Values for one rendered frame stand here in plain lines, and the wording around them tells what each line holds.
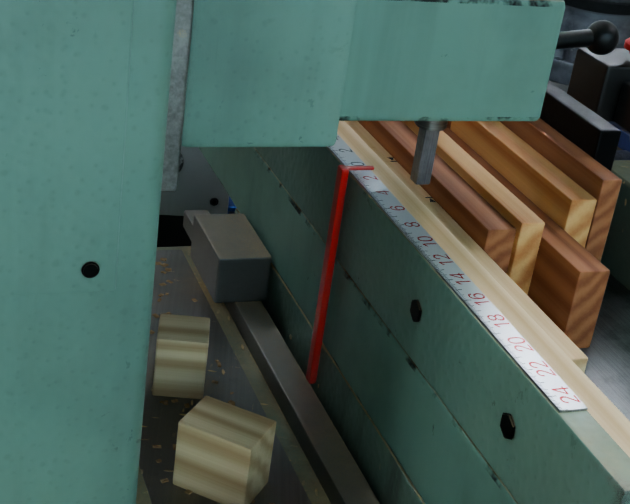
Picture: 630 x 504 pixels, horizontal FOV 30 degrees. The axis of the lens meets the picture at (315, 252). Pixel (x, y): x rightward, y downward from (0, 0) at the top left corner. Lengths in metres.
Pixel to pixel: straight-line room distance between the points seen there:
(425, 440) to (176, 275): 0.32
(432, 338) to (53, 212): 0.20
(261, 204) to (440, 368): 0.29
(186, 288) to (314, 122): 0.31
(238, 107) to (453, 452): 0.19
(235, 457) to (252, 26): 0.23
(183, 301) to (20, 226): 0.34
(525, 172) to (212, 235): 0.23
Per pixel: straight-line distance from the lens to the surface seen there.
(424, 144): 0.68
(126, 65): 0.49
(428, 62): 0.62
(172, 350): 0.71
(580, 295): 0.64
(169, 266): 0.88
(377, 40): 0.61
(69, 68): 0.49
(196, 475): 0.65
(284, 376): 0.74
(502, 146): 0.73
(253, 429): 0.64
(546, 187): 0.69
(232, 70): 0.55
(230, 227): 0.83
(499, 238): 0.65
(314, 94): 0.57
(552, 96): 0.74
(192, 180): 1.21
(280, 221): 0.79
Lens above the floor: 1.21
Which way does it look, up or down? 26 degrees down
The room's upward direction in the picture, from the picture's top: 8 degrees clockwise
